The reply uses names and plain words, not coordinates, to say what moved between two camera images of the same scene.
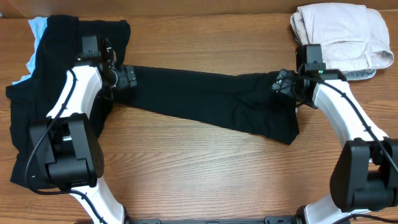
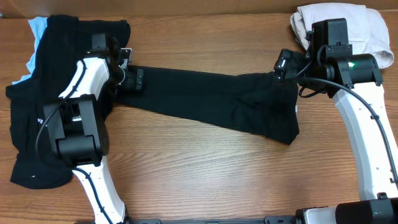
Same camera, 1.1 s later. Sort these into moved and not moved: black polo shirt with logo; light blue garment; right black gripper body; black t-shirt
Moved: right black gripper body
Not moved: black t-shirt; light blue garment; black polo shirt with logo
